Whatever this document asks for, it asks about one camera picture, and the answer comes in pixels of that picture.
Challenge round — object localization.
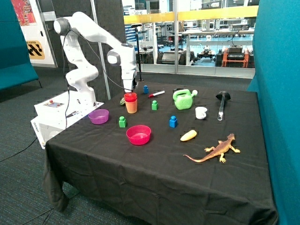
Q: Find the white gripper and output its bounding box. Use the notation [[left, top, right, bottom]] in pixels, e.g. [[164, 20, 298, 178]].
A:
[[121, 69, 138, 94]]

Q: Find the red plastic cup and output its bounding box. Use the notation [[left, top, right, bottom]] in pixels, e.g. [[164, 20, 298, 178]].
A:
[[124, 92, 137, 99]]

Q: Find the magenta plastic cup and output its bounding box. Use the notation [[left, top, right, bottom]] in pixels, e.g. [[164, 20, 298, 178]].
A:
[[125, 98, 137, 103]]

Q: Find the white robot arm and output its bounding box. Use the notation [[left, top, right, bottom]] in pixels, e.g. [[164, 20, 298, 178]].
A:
[[53, 12, 136, 107]]

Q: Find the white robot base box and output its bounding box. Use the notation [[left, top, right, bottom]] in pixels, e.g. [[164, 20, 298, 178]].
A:
[[31, 90, 103, 149]]

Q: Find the blue toy block back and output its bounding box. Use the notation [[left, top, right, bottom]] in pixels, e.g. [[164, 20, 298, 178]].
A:
[[143, 85, 149, 94]]

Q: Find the blue toy block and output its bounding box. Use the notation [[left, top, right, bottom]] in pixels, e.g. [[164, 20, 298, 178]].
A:
[[143, 85, 149, 94], [169, 115, 178, 128]]

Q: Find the small green object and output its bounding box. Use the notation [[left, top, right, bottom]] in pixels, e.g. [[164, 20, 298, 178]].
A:
[[120, 98, 126, 106]]

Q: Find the yellow plastic cup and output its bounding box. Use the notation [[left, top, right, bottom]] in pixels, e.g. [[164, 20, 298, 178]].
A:
[[125, 100, 137, 114]]

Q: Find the green toy block back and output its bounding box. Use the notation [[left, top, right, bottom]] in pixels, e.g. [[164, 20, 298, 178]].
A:
[[151, 100, 158, 111]]

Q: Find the green toy block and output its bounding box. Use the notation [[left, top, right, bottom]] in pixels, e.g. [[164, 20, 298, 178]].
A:
[[119, 116, 127, 128], [151, 100, 158, 111]]

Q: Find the red whiteboard marker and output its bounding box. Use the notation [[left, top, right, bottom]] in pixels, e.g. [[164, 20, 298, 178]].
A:
[[148, 90, 165, 98]]

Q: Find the green toy block front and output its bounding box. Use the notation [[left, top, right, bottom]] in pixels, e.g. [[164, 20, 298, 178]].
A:
[[119, 116, 127, 128]]

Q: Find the purple plastic bowl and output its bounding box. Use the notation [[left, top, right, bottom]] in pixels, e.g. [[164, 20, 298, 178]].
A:
[[88, 109, 109, 125]]

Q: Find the pink plastic bowl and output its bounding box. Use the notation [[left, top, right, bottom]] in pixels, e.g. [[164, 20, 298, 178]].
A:
[[126, 125, 151, 145]]

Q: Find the green toy watering can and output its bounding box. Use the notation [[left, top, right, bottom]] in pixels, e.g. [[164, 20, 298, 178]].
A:
[[172, 89, 198, 110]]

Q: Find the blue toy block front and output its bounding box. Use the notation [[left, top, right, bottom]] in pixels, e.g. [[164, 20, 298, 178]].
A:
[[169, 115, 178, 128]]

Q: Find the black stand pole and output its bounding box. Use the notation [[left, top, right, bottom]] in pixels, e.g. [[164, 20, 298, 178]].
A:
[[131, 23, 143, 82]]

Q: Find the black marker on base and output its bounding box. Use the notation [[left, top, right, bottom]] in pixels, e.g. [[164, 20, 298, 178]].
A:
[[66, 111, 79, 118]]

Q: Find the white plastic mug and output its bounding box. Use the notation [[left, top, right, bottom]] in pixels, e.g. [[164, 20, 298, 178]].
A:
[[195, 106, 208, 120]]

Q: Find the black tablecloth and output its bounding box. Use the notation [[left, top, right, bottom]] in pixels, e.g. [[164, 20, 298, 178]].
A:
[[43, 83, 278, 225]]

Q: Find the yellow toy corn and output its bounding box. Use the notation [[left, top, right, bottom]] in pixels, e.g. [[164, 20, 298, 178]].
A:
[[180, 130, 197, 142]]

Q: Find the black ladle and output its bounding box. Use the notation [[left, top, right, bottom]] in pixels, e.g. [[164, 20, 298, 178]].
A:
[[216, 91, 231, 121]]

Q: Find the black yellow sign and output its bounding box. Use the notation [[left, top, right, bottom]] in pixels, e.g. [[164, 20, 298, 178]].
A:
[[26, 40, 45, 60]]

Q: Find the orange toy lizard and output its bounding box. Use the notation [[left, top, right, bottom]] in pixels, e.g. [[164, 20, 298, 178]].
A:
[[183, 133, 240, 163]]

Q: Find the teal sofa left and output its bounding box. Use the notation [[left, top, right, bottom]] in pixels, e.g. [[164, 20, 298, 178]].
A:
[[0, 0, 39, 90]]

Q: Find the teal partition right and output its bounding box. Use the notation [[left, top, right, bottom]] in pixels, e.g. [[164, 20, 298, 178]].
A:
[[248, 0, 300, 225]]

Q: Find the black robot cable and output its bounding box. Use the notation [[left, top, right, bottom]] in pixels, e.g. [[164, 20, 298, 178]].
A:
[[62, 29, 128, 129]]

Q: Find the red wall poster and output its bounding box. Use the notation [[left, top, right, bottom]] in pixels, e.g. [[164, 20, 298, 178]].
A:
[[11, 0, 37, 26]]

